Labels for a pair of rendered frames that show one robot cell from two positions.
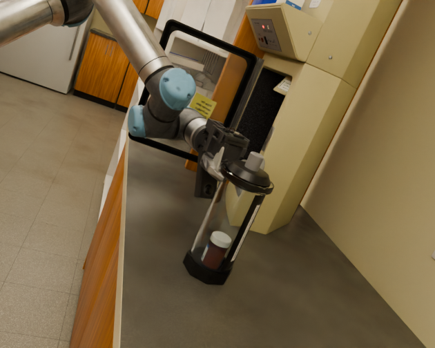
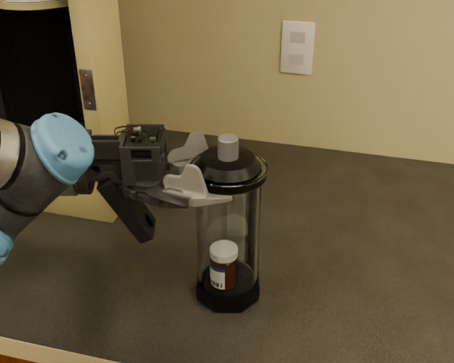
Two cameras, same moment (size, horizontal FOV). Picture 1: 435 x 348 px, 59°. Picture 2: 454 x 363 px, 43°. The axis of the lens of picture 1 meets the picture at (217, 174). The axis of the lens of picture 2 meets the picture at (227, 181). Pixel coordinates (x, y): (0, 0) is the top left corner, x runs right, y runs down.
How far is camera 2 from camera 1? 0.65 m
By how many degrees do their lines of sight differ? 53
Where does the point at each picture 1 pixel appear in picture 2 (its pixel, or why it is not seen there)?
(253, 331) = (335, 284)
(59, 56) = not seen: outside the picture
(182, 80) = (68, 132)
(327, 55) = not seen: outside the picture
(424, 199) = (233, 19)
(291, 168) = (122, 98)
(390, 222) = (205, 64)
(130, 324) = not seen: outside the picture
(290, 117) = (97, 40)
